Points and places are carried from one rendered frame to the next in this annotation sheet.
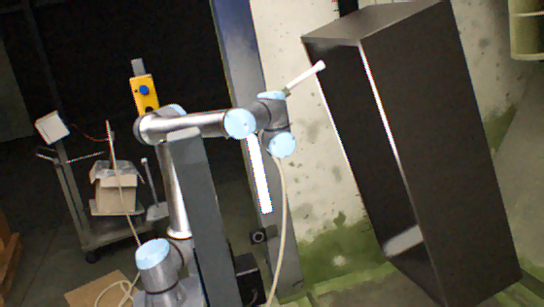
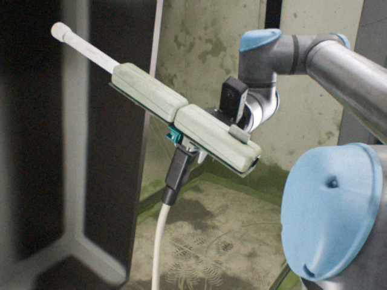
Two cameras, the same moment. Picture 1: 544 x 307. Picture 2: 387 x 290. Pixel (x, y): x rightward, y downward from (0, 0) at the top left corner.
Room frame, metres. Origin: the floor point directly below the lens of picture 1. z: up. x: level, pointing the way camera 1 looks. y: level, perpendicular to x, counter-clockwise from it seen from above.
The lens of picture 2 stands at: (2.27, 0.48, 1.61)
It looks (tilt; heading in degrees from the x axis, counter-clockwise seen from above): 23 degrees down; 226
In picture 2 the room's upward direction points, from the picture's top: straight up
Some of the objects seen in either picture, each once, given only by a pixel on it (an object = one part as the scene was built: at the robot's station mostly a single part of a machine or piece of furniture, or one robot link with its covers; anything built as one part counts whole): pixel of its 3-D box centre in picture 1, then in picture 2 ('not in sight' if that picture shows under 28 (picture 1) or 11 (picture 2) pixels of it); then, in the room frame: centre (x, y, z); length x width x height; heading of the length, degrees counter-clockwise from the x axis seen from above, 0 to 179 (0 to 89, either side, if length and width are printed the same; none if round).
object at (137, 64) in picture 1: (172, 193); not in sight; (2.79, 0.63, 0.82); 0.06 x 0.06 x 1.64; 10
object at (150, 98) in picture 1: (146, 99); not in sight; (2.73, 0.62, 1.42); 0.12 x 0.06 x 0.26; 100
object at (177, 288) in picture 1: (163, 291); not in sight; (1.90, 0.58, 0.69); 0.19 x 0.19 x 0.10
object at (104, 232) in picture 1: (95, 180); not in sight; (4.05, 1.53, 0.64); 0.73 x 0.50 x 1.27; 110
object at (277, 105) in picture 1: (271, 111); (262, 57); (1.56, -0.03, 1.46); 0.12 x 0.09 x 0.12; 138
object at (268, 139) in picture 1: (279, 141); (254, 104); (1.58, -0.04, 1.35); 0.12 x 0.09 x 0.10; 14
